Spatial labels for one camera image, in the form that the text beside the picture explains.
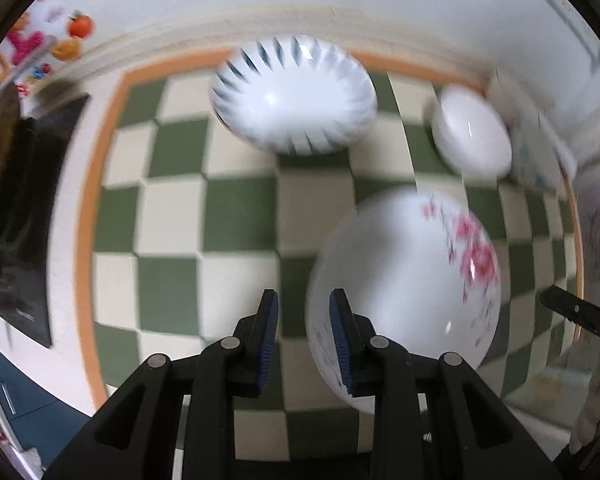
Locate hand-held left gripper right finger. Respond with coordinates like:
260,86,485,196
329,288,564,480

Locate blue cabinet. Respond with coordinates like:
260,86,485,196
0,335,93,461

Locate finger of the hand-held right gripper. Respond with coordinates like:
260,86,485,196
540,285,600,352

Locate white plate with pink flowers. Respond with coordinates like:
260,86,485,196
305,187,503,413

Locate colourful wall stickers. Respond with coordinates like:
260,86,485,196
0,0,96,106

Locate white paper box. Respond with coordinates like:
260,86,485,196
487,67,578,188

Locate person's right hand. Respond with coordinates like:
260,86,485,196
569,355,600,457

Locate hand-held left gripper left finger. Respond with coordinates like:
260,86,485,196
42,288,280,480

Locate green checkered table mat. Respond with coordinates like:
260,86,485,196
75,45,587,461

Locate black flat panel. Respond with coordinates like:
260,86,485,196
0,82,92,348

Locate white plate with blue leaves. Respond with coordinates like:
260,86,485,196
209,34,379,157

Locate white bowl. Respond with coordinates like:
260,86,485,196
431,84,513,178

